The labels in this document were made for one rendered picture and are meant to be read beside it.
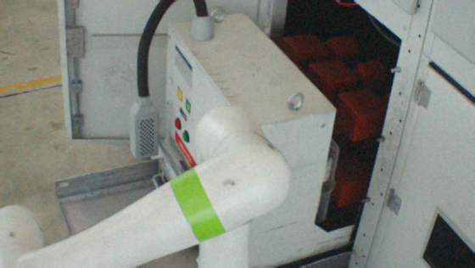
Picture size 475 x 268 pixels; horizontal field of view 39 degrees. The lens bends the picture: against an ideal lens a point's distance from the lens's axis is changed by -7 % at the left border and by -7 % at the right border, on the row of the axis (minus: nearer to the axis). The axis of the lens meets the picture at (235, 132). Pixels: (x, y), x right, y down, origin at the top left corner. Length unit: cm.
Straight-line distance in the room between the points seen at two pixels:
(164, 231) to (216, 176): 12
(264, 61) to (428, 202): 53
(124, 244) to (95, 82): 118
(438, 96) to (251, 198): 52
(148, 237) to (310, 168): 65
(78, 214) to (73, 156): 160
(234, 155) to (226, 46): 71
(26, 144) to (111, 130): 148
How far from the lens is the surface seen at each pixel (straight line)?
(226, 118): 122
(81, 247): 113
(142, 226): 110
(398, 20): 154
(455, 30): 137
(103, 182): 214
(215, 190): 108
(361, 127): 174
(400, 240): 167
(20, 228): 123
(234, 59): 172
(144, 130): 195
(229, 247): 134
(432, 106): 146
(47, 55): 454
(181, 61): 181
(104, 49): 217
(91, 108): 229
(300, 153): 161
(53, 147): 373
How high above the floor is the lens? 226
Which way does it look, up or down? 36 degrees down
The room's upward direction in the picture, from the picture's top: 5 degrees clockwise
